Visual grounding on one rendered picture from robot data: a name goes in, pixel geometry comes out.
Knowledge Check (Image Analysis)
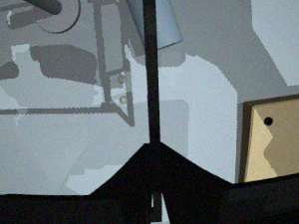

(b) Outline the light blue cylinder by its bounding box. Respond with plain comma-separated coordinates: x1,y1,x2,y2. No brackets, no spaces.
126,0,182,51

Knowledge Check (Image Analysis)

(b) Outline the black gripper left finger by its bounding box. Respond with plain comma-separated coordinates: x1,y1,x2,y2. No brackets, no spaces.
0,143,153,224

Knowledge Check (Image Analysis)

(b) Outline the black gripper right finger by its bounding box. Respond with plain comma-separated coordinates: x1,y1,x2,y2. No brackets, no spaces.
161,143,299,224

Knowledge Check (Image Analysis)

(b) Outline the grey cylinder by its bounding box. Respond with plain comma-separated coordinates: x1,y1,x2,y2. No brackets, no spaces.
27,0,81,34

